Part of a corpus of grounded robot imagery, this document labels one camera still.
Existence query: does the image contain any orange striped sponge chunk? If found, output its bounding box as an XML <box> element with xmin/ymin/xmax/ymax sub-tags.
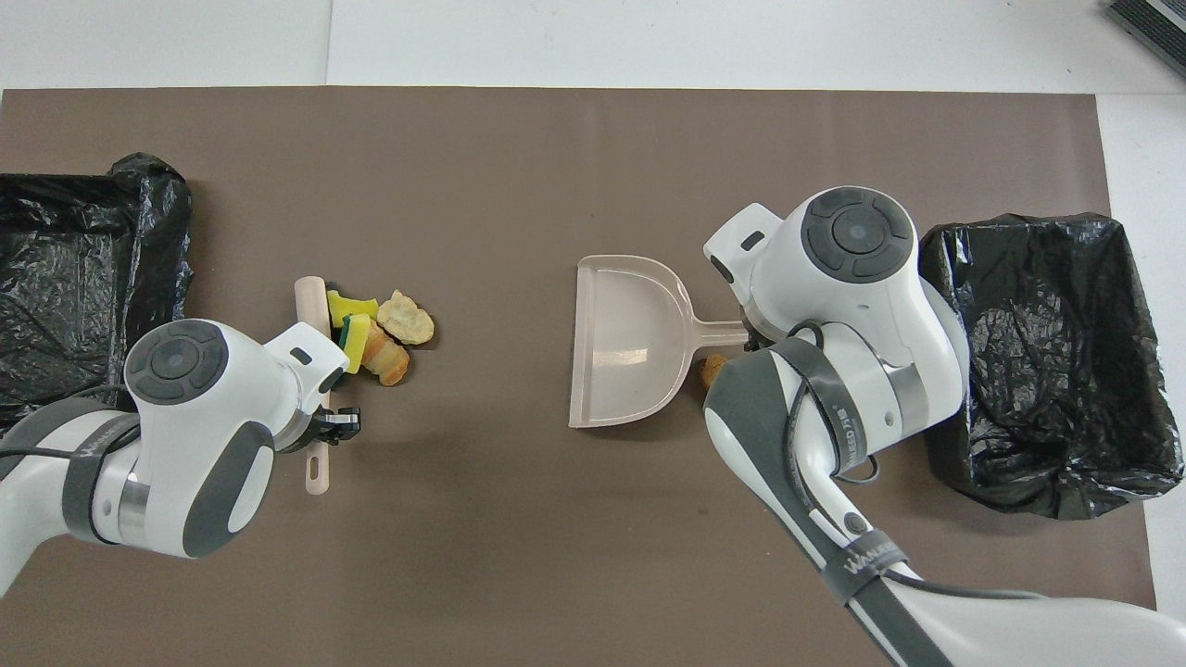
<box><xmin>357</xmin><ymin>320</ymin><xmax>410</xmax><ymax>387</ymax></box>

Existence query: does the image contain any yellow sponge with green pad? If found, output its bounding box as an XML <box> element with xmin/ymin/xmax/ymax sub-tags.
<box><xmin>338</xmin><ymin>313</ymin><xmax>372</xmax><ymax>374</ymax></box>

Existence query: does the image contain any beige layered sponge chunk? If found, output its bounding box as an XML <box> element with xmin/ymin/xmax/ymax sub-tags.
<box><xmin>376</xmin><ymin>290</ymin><xmax>435</xmax><ymax>346</ymax></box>

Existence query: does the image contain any curved yellow sponge piece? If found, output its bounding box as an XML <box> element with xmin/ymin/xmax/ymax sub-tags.
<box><xmin>326</xmin><ymin>289</ymin><xmax>379</xmax><ymax>327</ymax></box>

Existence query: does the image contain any beige hand brush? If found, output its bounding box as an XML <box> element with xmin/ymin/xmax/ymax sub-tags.
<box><xmin>295</xmin><ymin>278</ymin><xmax>340</xmax><ymax>497</ymax></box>

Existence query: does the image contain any beige plastic dustpan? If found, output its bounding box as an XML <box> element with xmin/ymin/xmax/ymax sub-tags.
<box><xmin>568</xmin><ymin>255</ymin><xmax>751</xmax><ymax>429</ymax></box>

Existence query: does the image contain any black bag lined bin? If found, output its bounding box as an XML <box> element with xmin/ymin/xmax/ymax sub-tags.
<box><xmin>917</xmin><ymin>213</ymin><xmax>1185</xmax><ymax>520</ymax></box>
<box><xmin>0</xmin><ymin>153</ymin><xmax>196</xmax><ymax>436</ymax></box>

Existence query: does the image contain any brown table mat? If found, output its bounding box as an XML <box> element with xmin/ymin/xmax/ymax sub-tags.
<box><xmin>0</xmin><ymin>88</ymin><xmax>1164</xmax><ymax>667</ymax></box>

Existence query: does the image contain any dark ribbed object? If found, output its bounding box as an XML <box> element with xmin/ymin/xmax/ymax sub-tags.
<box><xmin>1103</xmin><ymin>0</ymin><xmax>1186</xmax><ymax>80</ymax></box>

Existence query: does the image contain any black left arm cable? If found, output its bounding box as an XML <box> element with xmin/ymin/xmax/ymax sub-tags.
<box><xmin>0</xmin><ymin>384</ymin><xmax>140</xmax><ymax>459</ymax></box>

